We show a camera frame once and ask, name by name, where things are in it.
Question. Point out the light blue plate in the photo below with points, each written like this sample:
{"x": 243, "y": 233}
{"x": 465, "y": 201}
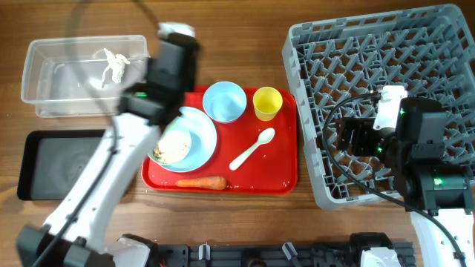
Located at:
{"x": 203, "y": 139}

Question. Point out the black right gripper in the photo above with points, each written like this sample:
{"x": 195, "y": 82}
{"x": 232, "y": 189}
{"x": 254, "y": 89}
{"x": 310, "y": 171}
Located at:
{"x": 353, "y": 137}

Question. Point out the white plastic spoon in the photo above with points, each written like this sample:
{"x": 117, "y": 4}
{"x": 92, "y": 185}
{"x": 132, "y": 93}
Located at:
{"x": 264, "y": 137}

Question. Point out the orange carrot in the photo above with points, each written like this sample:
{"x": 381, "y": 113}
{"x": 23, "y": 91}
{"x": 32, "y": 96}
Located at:
{"x": 212, "y": 183}

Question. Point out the black tray bin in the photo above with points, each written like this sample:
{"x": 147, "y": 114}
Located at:
{"x": 53, "y": 161}

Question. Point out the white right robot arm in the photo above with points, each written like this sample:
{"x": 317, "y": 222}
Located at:
{"x": 436, "y": 193}

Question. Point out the yellow plastic cup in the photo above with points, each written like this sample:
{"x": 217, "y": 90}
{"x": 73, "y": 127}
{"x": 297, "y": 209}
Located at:
{"x": 267, "y": 101}

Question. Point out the clear plastic bin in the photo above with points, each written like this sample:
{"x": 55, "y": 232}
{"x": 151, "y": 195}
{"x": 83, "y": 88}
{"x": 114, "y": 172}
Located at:
{"x": 62, "y": 77}

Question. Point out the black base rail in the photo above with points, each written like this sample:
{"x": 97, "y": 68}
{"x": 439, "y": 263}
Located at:
{"x": 334, "y": 254}

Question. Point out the mint green bowl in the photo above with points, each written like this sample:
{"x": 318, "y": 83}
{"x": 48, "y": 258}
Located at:
{"x": 172, "y": 147}

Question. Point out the white tissue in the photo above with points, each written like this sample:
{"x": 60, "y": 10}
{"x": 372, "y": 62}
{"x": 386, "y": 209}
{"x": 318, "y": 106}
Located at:
{"x": 116, "y": 63}

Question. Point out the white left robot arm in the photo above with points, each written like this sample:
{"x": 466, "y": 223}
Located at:
{"x": 74, "y": 234}

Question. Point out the grey dishwasher rack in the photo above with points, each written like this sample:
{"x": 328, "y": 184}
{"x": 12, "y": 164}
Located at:
{"x": 329, "y": 64}

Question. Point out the light blue bowl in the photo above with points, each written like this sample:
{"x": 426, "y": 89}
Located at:
{"x": 224, "y": 102}

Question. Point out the red plastic tray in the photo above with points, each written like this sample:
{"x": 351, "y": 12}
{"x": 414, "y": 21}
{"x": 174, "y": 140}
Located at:
{"x": 271, "y": 170}

